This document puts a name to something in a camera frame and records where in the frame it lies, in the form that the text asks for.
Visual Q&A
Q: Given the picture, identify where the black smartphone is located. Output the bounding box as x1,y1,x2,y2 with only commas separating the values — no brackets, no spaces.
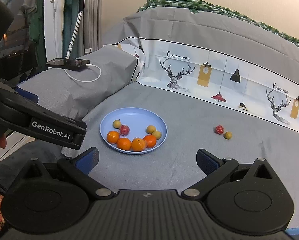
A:
45,58,90,71

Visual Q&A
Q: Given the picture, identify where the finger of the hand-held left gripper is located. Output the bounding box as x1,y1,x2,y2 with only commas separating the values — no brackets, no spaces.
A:
0,88,87,151
13,85,39,104

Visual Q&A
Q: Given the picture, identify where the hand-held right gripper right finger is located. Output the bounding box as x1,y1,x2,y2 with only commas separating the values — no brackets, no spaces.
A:
181,148,277,199

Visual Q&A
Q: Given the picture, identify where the black wand with braided hose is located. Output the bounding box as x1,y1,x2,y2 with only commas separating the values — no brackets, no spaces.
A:
65,0,87,59

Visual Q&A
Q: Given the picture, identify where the light blue plate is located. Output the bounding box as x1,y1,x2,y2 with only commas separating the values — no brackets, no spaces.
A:
100,107,168,153

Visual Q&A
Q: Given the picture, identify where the grey bed sheet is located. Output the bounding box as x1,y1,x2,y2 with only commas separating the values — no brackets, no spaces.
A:
61,81,299,230

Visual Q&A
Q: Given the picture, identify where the bare orange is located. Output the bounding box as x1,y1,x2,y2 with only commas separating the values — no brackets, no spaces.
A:
107,131,120,144
117,137,131,151

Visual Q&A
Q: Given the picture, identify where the white door frame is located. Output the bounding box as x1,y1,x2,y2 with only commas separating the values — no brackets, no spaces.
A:
43,0,65,62

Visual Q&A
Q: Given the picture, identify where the grey quilt with printed band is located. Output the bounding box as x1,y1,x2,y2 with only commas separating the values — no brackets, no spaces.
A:
123,6,299,138

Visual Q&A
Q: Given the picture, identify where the teal curtain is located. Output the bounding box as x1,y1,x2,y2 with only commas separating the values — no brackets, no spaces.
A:
63,0,86,58

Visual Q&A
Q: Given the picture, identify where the white charging cable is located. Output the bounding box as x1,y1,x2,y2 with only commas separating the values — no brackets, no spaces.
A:
64,64,102,83

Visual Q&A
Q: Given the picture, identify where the grey pillow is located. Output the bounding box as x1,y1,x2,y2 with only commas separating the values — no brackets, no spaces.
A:
16,44,146,120

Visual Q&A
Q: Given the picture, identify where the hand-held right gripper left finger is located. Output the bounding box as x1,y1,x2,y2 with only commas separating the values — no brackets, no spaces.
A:
21,147,116,200

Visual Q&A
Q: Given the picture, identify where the green checkered blanket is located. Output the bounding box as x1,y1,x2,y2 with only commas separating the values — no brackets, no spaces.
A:
137,0,299,53

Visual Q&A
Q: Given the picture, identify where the plastic-wrapped orange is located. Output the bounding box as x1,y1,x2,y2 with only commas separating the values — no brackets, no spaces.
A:
131,137,147,152
143,134,157,148

